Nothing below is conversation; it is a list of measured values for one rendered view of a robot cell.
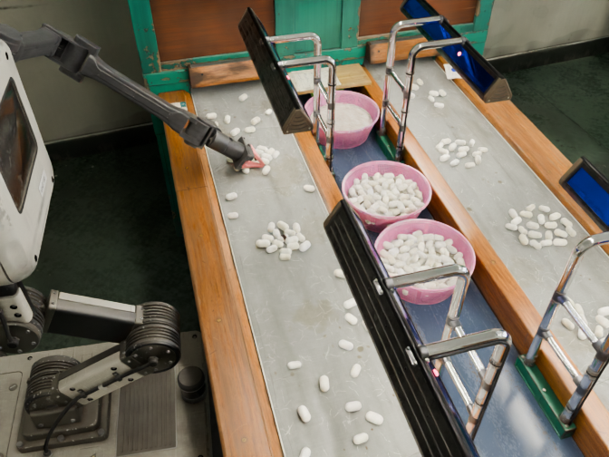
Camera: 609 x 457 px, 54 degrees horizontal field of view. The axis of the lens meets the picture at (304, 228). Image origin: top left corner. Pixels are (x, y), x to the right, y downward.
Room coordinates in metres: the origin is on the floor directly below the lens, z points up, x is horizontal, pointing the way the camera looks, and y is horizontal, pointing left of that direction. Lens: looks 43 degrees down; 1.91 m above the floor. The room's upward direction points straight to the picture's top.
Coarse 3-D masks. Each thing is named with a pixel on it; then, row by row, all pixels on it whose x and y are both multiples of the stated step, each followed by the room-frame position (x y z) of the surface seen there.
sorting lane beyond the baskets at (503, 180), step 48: (432, 96) 1.94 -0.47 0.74; (432, 144) 1.64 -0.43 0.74; (480, 144) 1.64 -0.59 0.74; (480, 192) 1.39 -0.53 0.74; (528, 192) 1.39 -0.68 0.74; (528, 240) 1.18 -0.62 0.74; (576, 240) 1.18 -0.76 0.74; (528, 288) 1.01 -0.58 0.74; (576, 288) 1.01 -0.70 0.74; (576, 336) 0.86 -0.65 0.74
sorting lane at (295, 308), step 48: (192, 96) 1.94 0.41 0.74; (288, 144) 1.64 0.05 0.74; (240, 192) 1.39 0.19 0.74; (288, 192) 1.39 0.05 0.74; (240, 240) 1.18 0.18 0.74; (288, 288) 1.01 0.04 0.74; (336, 288) 1.01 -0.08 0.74; (288, 336) 0.86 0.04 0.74; (336, 336) 0.86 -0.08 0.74; (288, 384) 0.73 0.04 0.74; (336, 384) 0.73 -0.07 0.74; (384, 384) 0.73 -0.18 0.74; (288, 432) 0.62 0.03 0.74; (336, 432) 0.62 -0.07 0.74; (384, 432) 0.62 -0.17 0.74
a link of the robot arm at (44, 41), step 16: (0, 32) 1.17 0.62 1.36; (16, 32) 1.24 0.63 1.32; (32, 32) 1.42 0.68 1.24; (48, 32) 1.49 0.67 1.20; (16, 48) 1.18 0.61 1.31; (32, 48) 1.31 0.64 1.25; (48, 48) 1.43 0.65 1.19; (64, 48) 1.54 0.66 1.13; (80, 48) 1.50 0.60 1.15; (64, 64) 1.48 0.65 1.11; (80, 64) 1.50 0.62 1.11
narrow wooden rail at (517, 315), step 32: (416, 160) 1.52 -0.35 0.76; (448, 192) 1.36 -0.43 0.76; (448, 224) 1.27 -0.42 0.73; (480, 256) 1.10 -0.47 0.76; (480, 288) 1.06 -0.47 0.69; (512, 288) 0.99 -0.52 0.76; (512, 320) 0.91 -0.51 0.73; (544, 352) 0.80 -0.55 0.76; (576, 416) 0.65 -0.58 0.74; (608, 416) 0.64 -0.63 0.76; (608, 448) 0.57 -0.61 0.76
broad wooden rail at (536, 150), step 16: (496, 112) 1.79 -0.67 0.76; (512, 112) 1.79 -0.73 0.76; (496, 128) 1.73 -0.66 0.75; (512, 128) 1.70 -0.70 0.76; (528, 128) 1.70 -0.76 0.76; (512, 144) 1.62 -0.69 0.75; (528, 144) 1.60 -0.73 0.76; (544, 144) 1.60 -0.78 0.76; (528, 160) 1.53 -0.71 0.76; (544, 160) 1.52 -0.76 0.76; (560, 160) 1.52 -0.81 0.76; (544, 176) 1.44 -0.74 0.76; (560, 176) 1.44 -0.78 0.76; (560, 192) 1.36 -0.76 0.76; (576, 208) 1.29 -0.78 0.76; (592, 224) 1.22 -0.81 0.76; (608, 256) 1.12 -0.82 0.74
